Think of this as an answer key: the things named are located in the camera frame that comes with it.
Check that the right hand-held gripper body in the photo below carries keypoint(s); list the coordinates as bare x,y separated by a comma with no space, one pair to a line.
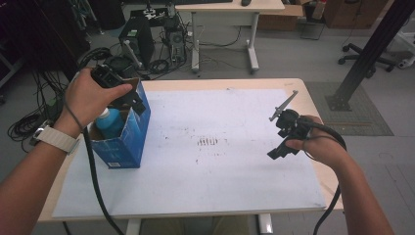
292,125

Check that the blue cardboard box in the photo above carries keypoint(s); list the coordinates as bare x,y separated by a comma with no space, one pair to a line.
130,140

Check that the black computer mouse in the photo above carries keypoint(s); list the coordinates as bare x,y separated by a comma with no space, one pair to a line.
246,2

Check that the black metal post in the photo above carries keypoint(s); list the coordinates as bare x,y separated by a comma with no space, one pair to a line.
375,45

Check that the black keyboard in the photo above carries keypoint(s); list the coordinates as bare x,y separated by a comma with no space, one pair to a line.
202,1

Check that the white desk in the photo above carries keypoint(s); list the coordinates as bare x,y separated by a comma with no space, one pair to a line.
228,8

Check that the grey floor mat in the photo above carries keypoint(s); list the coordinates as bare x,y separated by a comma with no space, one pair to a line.
365,114

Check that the wristwatch with white band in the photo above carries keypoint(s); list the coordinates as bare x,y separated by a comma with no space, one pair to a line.
57,138

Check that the dark curtain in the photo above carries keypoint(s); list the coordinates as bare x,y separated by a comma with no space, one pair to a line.
39,39

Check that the brown cardboard box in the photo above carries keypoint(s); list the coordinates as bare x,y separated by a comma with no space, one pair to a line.
280,18

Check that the blue plastic bottle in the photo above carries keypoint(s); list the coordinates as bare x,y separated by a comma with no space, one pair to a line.
111,125

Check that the black computer tower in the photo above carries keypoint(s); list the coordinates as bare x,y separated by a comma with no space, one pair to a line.
140,36

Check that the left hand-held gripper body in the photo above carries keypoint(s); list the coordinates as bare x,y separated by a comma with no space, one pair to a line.
111,76

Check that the brown wooden cabinet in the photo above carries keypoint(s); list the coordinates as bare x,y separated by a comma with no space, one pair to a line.
355,13

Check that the person's left hand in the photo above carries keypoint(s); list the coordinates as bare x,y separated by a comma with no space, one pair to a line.
88,98

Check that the white table leg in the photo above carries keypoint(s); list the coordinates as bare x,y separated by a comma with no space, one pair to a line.
132,227
265,223

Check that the black office chair base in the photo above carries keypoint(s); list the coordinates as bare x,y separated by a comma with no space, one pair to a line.
365,58

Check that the person's right hand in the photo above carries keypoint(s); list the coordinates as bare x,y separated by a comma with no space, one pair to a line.
323,147

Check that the open computer tower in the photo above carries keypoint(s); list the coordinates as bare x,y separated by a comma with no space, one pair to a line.
175,44

